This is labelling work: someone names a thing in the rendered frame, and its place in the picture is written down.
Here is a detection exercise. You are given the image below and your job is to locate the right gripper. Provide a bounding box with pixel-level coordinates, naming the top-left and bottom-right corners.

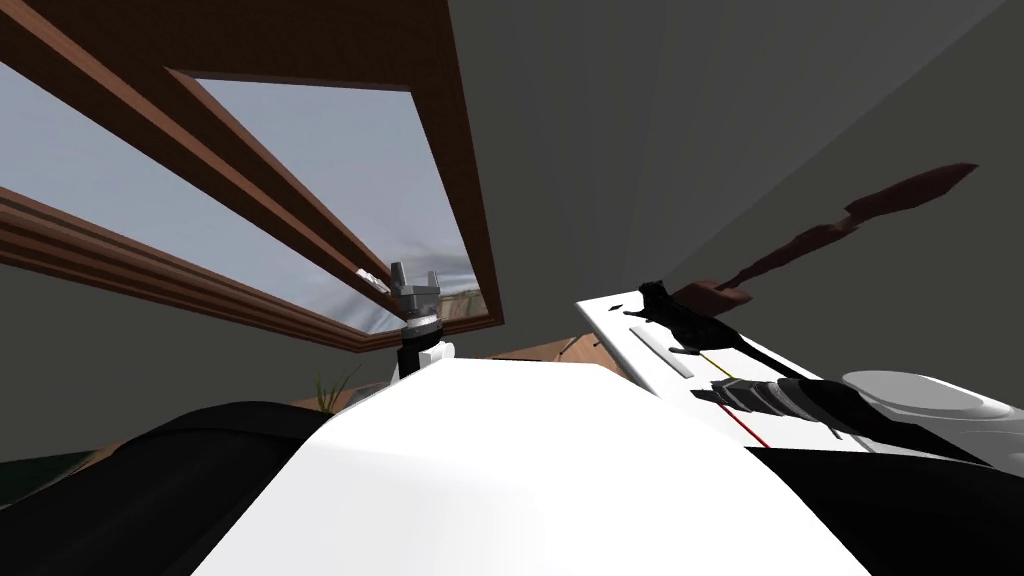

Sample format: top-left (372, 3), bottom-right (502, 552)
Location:
top-left (691, 377), bottom-right (795, 417)

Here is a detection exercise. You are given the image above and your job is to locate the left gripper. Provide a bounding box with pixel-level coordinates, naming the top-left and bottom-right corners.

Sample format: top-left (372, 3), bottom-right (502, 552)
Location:
top-left (390, 261), bottom-right (444, 324)

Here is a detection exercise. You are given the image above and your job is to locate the black cat figure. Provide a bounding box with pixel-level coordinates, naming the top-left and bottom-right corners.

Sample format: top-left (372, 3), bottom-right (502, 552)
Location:
top-left (623, 279), bottom-right (811, 380)

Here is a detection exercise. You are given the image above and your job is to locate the brown wooden framed window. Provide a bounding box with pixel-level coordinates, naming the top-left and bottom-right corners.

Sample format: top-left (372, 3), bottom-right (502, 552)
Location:
top-left (0, 0), bottom-right (506, 354)

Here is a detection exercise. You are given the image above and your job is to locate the green plant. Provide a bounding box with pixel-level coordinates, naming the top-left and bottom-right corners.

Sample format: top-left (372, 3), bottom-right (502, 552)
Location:
top-left (315, 363), bottom-right (363, 414)

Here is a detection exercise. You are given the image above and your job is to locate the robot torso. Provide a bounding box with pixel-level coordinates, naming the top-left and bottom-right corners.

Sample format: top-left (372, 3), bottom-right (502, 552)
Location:
top-left (191, 357), bottom-right (873, 576)

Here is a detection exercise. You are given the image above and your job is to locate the grey bar handle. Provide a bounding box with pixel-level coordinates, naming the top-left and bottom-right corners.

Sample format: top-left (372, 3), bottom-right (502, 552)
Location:
top-left (629, 325), bottom-right (696, 380)

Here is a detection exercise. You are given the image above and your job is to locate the dark brown wall shape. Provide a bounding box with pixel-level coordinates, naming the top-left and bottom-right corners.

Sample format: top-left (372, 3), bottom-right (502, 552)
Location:
top-left (670, 163), bottom-right (980, 318)

